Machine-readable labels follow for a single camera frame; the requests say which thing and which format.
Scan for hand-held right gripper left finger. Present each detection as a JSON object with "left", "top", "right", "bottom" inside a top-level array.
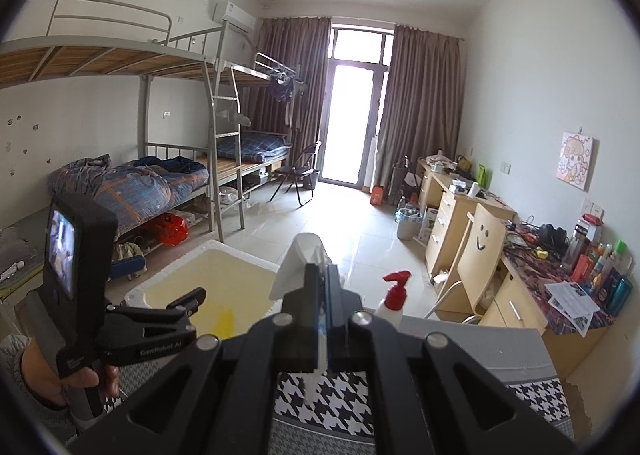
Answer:
[{"left": 65, "top": 262, "right": 328, "bottom": 455}]

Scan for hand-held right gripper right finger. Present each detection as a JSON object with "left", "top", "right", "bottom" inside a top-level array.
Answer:
[{"left": 325, "top": 265, "right": 577, "bottom": 455}]

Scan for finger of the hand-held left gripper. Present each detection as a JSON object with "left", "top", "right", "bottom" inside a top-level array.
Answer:
[
  {"left": 102, "top": 286, "right": 207, "bottom": 336},
  {"left": 97, "top": 322, "right": 198, "bottom": 368}
]

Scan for white foam box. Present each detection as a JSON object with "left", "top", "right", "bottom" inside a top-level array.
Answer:
[{"left": 124, "top": 239, "right": 283, "bottom": 338}]

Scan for white tissue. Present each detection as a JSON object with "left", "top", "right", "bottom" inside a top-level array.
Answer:
[{"left": 269, "top": 232, "right": 341, "bottom": 303}]

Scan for person's left forearm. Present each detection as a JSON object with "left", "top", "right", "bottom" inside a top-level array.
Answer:
[{"left": 0, "top": 334, "right": 76, "bottom": 441}]

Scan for person's left hand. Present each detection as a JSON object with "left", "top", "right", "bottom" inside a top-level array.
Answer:
[{"left": 20, "top": 346, "right": 121, "bottom": 410}]

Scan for white bottle with red pump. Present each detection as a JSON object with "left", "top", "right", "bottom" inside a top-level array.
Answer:
[{"left": 372, "top": 271, "right": 412, "bottom": 328}]

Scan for beige cloth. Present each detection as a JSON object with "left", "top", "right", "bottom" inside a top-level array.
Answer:
[{"left": 114, "top": 241, "right": 151, "bottom": 266}]

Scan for red plastic bag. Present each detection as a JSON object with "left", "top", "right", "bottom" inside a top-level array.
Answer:
[{"left": 147, "top": 214, "right": 190, "bottom": 247}]

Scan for blue plaid quilt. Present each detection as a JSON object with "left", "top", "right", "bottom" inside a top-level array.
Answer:
[{"left": 47, "top": 155, "right": 173, "bottom": 236}]

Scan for houndstooth tablecloth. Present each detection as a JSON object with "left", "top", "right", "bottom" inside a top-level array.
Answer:
[{"left": 75, "top": 315, "right": 576, "bottom": 455}]

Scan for white trash bin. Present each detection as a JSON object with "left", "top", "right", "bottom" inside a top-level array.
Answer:
[{"left": 395, "top": 208, "right": 423, "bottom": 241}]

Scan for white carton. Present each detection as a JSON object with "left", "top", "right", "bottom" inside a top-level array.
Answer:
[{"left": 417, "top": 208, "right": 441, "bottom": 243}]

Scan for dark blue blanket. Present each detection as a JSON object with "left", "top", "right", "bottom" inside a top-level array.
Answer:
[{"left": 135, "top": 155, "right": 208, "bottom": 191}]

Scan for cluttered wooden desk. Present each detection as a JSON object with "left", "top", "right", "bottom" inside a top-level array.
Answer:
[{"left": 417, "top": 158, "right": 516, "bottom": 286}]

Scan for wooden chair with smiley face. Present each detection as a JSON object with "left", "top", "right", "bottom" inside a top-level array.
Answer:
[{"left": 432, "top": 202, "right": 508, "bottom": 321}]

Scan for black folding chair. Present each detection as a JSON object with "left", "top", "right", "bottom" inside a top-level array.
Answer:
[{"left": 270, "top": 140, "right": 322, "bottom": 208}]

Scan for large metal bunk bed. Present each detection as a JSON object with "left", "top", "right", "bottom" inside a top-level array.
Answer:
[{"left": 0, "top": 0, "right": 246, "bottom": 286}]

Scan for blue folded bedding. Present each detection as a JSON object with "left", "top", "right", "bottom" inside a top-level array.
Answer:
[{"left": 216, "top": 130, "right": 291, "bottom": 161}]

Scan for metal bed ladder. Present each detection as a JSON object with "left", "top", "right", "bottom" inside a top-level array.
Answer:
[{"left": 202, "top": 55, "right": 246, "bottom": 233}]

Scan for wooden desk with patterned cloth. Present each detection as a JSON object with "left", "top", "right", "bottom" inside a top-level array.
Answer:
[{"left": 477, "top": 225, "right": 616, "bottom": 381}]

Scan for dark patterned desk cloth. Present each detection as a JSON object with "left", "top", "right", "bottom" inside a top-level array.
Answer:
[{"left": 502, "top": 235, "right": 616, "bottom": 336}]

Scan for glass balcony door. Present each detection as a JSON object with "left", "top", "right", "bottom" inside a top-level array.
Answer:
[{"left": 320, "top": 24, "right": 396, "bottom": 185}]

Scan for dark hanging clothes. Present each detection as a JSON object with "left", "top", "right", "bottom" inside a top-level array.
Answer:
[{"left": 267, "top": 75, "right": 306, "bottom": 128}]

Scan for brown curtain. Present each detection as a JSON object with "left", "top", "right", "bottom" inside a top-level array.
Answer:
[
  {"left": 245, "top": 16, "right": 332, "bottom": 176},
  {"left": 370, "top": 24, "right": 462, "bottom": 191}
]

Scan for printed paper sheets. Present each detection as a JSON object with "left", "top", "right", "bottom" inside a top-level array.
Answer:
[{"left": 544, "top": 280, "right": 601, "bottom": 338}]

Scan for group of toiletry bottles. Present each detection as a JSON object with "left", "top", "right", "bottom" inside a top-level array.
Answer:
[{"left": 562, "top": 220, "right": 636, "bottom": 316}]

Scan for white air conditioner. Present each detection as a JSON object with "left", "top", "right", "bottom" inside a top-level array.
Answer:
[{"left": 212, "top": 1, "right": 257, "bottom": 31}]

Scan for cartoon wall picture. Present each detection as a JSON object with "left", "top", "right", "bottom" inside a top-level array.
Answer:
[{"left": 555, "top": 132, "right": 598, "bottom": 192}]

